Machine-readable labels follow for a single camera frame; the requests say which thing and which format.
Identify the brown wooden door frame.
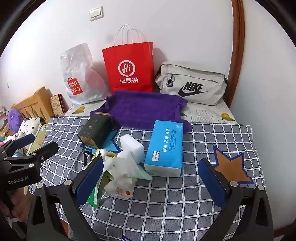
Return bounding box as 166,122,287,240
228,0,245,108

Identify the pale green quilt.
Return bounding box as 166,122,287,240
29,124,49,156

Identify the person's left hand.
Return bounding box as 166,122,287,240
11,192,32,220

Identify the dark green tin box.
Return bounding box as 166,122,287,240
77,112,114,149

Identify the white plastic shopping bag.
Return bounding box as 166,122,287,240
60,43,111,105

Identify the grey waist bag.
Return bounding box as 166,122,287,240
154,61,228,106

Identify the grey checkered blanket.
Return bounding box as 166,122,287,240
39,116,266,241

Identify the clear plastic bag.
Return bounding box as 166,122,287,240
100,183,135,202

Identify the purple plush toy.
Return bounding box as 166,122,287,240
8,109,24,135

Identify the white light switch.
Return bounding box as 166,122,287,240
89,6,104,22

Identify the red paper bag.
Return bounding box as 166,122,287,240
102,24,154,93

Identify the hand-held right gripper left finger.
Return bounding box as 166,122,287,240
26,154,104,241

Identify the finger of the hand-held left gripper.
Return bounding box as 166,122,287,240
5,142,59,166
6,133,36,154

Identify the yellow pouch with black straps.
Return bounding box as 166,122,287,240
83,149,119,183

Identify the blue tissue pack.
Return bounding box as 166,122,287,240
144,120,184,178

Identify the fruit print bed sheet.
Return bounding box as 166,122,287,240
63,100,237,124

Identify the white dotted pillow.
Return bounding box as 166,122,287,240
14,117,45,142

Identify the purple towel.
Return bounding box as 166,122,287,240
90,91,193,132

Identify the wooden headboard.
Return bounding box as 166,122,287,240
11,87,56,124

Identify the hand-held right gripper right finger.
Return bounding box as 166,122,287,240
198,158,274,241

